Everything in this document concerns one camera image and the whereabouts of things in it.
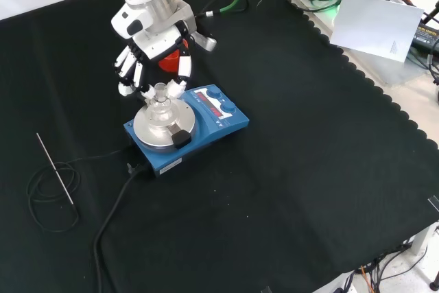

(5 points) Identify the orange cable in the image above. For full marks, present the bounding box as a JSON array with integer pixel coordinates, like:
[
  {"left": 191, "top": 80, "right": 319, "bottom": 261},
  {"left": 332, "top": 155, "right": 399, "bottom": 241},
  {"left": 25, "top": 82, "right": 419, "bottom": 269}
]
[{"left": 359, "top": 264, "right": 377, "bottom": 293}]

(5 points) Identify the blue heater with steel plate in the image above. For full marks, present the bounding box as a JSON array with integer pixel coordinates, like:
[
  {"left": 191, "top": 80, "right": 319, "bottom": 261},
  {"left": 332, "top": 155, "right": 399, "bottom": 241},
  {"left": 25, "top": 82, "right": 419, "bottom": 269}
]
[{"left": 123, "top": 84, "right": 250, "bottom": 178}]

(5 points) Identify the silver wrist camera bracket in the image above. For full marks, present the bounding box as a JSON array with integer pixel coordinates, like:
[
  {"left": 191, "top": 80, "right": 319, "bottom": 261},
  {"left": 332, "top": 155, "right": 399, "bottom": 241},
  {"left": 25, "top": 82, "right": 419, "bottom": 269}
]
[{"left": 191, "top": 31, "right": 218, "bottom": 53}]

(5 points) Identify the thin metal probe rod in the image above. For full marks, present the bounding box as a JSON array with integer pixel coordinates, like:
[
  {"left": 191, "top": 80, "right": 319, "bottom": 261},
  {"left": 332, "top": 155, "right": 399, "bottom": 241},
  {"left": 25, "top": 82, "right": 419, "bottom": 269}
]
[{"left": 36, "top": 132, "right": 75, "bottom": 205}]

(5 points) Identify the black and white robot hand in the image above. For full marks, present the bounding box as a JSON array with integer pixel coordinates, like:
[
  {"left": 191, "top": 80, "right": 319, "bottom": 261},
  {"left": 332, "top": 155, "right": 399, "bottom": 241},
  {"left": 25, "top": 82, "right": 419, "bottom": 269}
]
[{"left": 113, "top": 21, "right": 199, "bottom": 100}]

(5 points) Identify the pale white board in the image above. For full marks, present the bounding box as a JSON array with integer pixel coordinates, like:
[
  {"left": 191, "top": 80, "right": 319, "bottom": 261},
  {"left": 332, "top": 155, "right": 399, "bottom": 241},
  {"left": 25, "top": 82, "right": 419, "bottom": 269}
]
[{"left": 329, "top": 0, "right": 425, "bottom": 64}]

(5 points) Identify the white table leg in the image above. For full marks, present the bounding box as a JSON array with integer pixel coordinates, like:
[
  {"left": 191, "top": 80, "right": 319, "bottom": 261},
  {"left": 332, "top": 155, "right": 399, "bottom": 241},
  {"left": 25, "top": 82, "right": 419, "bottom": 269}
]
[{"left": 409, "top": 221, "right": 439, "bottom": 257}]

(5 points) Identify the orange ring flask stand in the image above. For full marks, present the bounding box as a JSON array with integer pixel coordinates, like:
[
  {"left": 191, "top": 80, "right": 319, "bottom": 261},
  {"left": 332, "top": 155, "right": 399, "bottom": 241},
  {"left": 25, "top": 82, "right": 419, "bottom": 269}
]
[{"left": 157, "top": 39, "right": 189, "bottom": 73}]

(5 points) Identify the black power adapter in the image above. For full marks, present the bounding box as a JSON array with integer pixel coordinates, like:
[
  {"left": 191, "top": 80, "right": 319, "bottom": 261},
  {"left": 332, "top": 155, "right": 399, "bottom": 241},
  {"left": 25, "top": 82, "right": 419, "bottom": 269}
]
[{"left": 410, "top": 21, "right": 439, "bottom": 54}]

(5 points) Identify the thin black probe cable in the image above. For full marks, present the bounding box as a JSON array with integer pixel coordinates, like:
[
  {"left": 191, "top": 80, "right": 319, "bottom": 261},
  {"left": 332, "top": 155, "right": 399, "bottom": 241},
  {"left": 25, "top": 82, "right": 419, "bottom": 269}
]
[{"left": 27, "top": 148, "right": 132, "bottom": 233}]

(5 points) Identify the thick black power cable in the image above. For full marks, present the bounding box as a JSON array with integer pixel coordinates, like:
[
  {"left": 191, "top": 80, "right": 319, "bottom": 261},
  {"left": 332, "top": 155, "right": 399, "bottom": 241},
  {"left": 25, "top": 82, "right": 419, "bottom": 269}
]
[{"left": 93, "top": 162, "right": 152, "bottom": 293}]

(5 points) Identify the black bench cloth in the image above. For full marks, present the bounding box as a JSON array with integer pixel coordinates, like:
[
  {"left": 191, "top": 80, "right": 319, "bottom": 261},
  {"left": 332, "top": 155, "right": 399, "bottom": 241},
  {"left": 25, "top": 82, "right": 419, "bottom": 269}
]
[{"left": 0, "top": 0, "right": 439, "bottom": 293}]

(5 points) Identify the clear round-bottom glass flask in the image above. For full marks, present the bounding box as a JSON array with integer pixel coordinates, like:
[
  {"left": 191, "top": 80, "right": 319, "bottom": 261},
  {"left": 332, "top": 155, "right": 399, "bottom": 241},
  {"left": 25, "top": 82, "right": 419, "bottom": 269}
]
[{"left": 145, "top": 82, "right": 174, "bottom": 128}]

